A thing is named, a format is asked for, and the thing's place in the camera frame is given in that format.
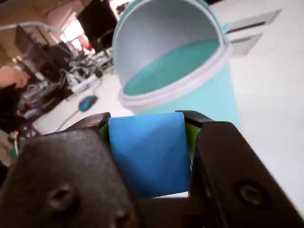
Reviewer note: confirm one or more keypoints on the white power strip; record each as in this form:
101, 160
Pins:
84, 84

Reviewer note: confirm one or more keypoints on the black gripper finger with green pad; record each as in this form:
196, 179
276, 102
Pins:
232, 178
59, 178

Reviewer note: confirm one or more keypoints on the black computer monitor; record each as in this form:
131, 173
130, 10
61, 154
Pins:
97, 23

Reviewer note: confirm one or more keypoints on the blue lego block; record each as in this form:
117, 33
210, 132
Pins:
149, 154

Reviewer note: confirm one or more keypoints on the teal bin with swing lid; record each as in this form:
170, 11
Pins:
206, 95

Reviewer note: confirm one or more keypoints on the bare person hand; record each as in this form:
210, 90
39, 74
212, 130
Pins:
14, 77

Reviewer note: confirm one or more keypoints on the blue black computer mouse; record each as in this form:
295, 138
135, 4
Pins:
88, 102

